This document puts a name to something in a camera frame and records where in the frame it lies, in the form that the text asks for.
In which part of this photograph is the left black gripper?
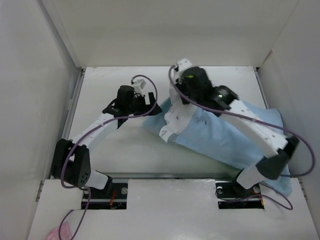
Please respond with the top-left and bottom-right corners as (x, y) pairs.
(126, 93), (161, 117)

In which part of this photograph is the white pillow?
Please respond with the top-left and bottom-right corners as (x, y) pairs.
(159, 84), (197, 142)

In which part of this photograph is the light blue pillowcase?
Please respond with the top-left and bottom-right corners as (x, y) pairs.
(142, 98), (293, 196)

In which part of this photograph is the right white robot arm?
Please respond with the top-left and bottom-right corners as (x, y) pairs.
(173, 66), (300, 197)

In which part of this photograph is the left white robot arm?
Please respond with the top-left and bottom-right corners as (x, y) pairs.
(50, 83), (162, 199)

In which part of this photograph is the pink cloth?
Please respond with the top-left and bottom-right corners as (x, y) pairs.
(46, 222), (72, 240)

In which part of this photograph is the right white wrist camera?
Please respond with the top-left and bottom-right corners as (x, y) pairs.
(173, 58), (193, 84)

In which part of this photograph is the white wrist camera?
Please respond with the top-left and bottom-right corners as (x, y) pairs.
(173, 58), (193, 84)
(131, 79), (146, 96)

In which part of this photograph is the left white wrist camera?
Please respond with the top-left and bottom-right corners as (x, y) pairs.
(131, 79), (146, 96)

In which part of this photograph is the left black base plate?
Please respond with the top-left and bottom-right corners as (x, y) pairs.
(81, 182), (128, 210)

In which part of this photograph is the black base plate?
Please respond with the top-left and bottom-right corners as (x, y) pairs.
(81, 182), (128, 210)
(215, 181), (265, 210)

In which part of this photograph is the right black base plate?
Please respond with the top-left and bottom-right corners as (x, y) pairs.
(215, 181), (265, 210)

